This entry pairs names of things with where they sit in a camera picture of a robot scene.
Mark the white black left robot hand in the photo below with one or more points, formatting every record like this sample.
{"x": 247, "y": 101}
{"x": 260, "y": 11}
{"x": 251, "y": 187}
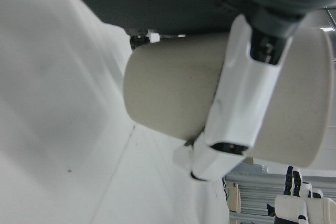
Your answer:
{"x": 241, "y": 103}

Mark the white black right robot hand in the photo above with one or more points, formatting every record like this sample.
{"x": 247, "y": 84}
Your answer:
{"x": 291, "y": 205}

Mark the beige cylindrical cup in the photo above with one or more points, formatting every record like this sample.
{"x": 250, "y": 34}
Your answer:
{"x": 170, "y": 90}

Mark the tan wooden board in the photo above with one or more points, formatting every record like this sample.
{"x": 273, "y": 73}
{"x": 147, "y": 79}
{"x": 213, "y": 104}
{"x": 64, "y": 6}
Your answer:
{"x": 233, "y": 197}

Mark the grey ridged floor mat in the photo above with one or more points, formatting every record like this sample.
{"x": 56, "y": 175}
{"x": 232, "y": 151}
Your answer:
{"x": 144, "y": 6}

